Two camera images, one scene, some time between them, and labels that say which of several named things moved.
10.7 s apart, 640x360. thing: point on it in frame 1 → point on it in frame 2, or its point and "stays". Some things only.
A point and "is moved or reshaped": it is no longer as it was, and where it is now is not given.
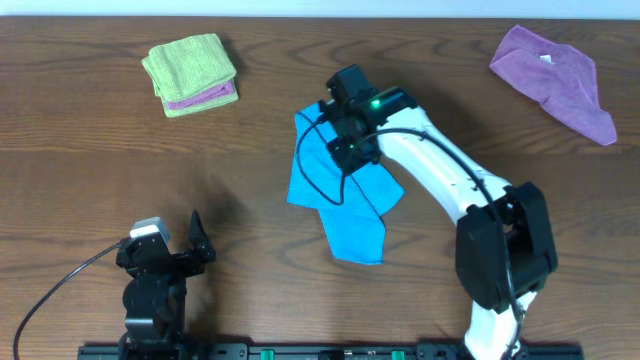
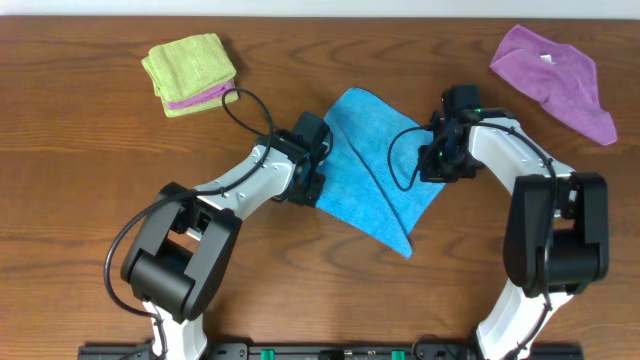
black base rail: x=279 y=351 stays
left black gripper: x=176 y=259 → x=310 y=187
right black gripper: x=351 y=156 → x=435 y=167
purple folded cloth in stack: x=219 y=92 stays
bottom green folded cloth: x=169 y=112 stays
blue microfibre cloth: x=351 y=204 is moved or reshaped
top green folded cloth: x=188 y=66 stays
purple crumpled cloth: x=561 y=78 stays
